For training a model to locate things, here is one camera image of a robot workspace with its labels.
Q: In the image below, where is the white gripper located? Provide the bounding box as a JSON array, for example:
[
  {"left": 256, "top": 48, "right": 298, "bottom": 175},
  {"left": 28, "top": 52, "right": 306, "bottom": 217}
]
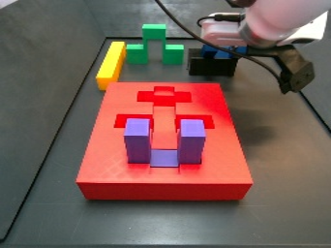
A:
[{"left": 200, "top": 13, "right": 259, "bottom": 47}]

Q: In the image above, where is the blue U-shaped block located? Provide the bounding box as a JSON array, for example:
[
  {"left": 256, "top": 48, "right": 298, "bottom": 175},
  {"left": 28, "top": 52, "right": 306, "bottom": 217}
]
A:
[{"left": 200, "top": 45, "right": 247, "bottom": 59}]

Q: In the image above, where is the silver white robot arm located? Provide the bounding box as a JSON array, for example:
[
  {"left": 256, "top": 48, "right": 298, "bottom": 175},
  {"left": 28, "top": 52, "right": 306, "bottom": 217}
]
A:
[{"left": 200, "top": 0, "right": 331, "bottom": 48}]

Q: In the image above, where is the black angled fixture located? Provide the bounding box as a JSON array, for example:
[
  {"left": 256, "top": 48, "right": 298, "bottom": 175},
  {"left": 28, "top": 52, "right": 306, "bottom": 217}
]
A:
[{"left": 187, "top": 48, "right": 238, "bottom": 77}]

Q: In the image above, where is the green stepped arch block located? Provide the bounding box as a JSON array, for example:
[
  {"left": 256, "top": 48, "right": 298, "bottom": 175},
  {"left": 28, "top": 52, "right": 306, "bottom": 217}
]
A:
[{"left": 127, "top": 23, "right": 186, "bottom": 65}]

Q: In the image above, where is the yellow long bar block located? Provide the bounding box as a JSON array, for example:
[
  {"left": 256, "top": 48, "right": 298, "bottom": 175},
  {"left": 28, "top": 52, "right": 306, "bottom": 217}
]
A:
[{"left": 96, "top": 41, "right": 125, "bottom": 91}]

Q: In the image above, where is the purple U-shaped block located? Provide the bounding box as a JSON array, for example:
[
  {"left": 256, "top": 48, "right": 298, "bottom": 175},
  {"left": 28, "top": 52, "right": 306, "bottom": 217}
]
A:
[{"left": 124, "top": 118, "right": 206, "bottom": 168}]

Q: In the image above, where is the red base block with slots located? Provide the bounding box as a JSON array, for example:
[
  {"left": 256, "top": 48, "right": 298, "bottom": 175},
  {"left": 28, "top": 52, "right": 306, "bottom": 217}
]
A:
[{"left": 76, "top": 82, "right": 252, "bottom": 201}]

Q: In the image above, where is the black cable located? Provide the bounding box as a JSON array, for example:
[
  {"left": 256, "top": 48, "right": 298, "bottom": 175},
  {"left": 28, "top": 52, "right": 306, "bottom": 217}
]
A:
[{"left": 153, "top": 0, "right": 286, "bottom": 81}]

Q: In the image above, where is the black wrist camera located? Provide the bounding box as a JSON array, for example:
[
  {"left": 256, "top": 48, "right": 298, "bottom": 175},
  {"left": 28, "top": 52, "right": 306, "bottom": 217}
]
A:
[{"left": 247, "top": 45, "right": 315, "bottom": 94}]

